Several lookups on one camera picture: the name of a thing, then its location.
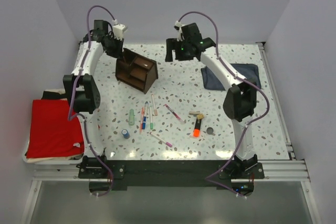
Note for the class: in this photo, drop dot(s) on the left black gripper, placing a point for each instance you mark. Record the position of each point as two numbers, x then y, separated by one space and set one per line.
119 52

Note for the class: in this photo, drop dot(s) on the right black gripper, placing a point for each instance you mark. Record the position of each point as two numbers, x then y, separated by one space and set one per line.
172 44

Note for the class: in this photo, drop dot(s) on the brown wooden desk organizer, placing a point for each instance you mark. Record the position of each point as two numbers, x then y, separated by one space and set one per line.
140 73

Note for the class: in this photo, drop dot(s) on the peach capped marker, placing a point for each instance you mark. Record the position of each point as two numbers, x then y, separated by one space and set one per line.
154 105

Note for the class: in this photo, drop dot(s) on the red gel pen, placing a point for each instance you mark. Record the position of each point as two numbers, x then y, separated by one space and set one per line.
174 113

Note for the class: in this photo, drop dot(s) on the green capped marker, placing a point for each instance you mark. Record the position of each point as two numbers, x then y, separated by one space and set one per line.
151 118

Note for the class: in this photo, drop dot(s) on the orange black highlighter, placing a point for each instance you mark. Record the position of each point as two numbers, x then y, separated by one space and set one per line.
197 127

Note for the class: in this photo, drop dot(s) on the pink capped marker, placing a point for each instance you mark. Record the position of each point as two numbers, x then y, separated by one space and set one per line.
161 140

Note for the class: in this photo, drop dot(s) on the small wooden block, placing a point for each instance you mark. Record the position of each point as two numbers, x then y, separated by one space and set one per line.
200 116

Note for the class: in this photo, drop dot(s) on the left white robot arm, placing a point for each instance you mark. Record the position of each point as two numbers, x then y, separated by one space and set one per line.
81 90

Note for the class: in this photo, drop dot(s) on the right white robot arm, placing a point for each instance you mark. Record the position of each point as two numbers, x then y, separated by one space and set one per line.
240 100

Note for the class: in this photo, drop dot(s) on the light green stapler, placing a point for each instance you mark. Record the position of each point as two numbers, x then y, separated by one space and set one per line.
131 119

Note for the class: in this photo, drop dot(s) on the wooden clothespin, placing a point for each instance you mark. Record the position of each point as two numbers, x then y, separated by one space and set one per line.
194 112

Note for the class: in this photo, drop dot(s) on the blue battery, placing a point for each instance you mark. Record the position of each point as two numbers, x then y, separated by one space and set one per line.
125 134

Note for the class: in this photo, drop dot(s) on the dark blue folded towel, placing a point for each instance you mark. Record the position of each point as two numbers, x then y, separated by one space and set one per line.
211 82

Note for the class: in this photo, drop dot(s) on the grey round cap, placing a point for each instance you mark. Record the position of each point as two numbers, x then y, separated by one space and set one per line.
209 130

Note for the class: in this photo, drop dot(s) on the red cloth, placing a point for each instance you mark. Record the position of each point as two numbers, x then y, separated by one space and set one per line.
53 127

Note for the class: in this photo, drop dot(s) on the white tray with cloths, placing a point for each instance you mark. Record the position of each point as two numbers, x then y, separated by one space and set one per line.
47 159

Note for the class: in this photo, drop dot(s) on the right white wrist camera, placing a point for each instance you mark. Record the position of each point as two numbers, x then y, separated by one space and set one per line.
178 26

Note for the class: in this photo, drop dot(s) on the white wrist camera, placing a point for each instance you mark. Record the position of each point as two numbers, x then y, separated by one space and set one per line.
178 26
119 30

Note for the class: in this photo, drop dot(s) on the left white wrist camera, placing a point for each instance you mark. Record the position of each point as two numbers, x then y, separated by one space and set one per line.
119 30

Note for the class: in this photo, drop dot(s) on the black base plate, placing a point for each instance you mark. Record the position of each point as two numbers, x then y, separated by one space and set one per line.
120 175

